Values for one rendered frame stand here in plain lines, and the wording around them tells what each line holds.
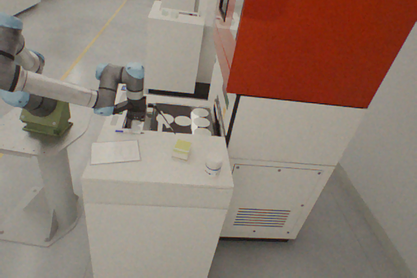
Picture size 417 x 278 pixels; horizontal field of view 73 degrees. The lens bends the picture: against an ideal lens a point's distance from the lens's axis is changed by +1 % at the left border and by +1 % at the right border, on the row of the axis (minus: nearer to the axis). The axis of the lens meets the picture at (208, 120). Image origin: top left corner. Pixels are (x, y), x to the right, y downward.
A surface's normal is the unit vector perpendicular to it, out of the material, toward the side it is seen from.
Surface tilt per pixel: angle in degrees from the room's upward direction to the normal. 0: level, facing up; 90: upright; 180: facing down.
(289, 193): 90
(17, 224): 0
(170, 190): 90
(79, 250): 0
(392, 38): 90
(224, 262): 0
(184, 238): 90
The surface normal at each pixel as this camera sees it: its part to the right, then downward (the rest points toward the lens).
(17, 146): 0.16, -0.82
